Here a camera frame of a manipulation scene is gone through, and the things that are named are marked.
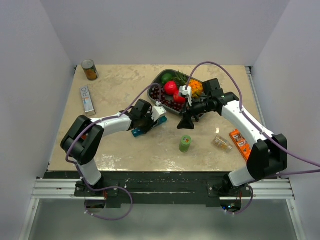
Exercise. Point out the grey fruit tray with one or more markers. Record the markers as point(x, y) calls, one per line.
point(178, 77)

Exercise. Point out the dark red grape bunch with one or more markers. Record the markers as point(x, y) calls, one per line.
point(167, 101)

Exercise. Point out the clear pill bottle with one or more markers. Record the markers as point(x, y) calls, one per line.
point(222, 143)

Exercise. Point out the orange spiky fruit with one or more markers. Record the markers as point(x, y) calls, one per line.
point(196, 88)

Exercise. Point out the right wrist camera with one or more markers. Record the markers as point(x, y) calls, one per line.
point(186, 92)

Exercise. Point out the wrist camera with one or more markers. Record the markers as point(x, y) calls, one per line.
point(157, 113)
point(186, 92)

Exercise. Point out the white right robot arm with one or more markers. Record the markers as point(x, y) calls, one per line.
point(267, 156)

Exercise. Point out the orange medicine box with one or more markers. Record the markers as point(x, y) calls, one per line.
point(241, 144)

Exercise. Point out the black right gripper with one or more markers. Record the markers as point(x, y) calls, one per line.
point(187, 123)

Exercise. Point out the green lime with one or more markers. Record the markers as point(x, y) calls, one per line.
point(167, 77)

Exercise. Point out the green pill bottle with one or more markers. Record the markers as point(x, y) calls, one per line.
point(185, 143)

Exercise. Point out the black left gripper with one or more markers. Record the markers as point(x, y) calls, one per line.
point(151, 122)

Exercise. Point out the red apple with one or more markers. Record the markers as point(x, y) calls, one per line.
point(177, 98)
point(170, 88)

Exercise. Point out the silver toothpaste box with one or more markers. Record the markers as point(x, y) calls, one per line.
point(88, 106)

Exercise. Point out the red apple front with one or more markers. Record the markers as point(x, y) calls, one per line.
point(177, 98)

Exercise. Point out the teal weekly pill organizer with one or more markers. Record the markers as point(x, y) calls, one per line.
point(139, 131)

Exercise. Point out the red apple back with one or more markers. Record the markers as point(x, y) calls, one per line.
point(170, 88)

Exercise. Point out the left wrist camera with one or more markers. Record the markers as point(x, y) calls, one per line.
point(157, 113)

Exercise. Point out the tin can with fruit label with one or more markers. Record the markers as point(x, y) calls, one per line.
point(90, 69)

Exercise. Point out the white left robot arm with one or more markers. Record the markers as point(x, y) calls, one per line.
point(83, 139)

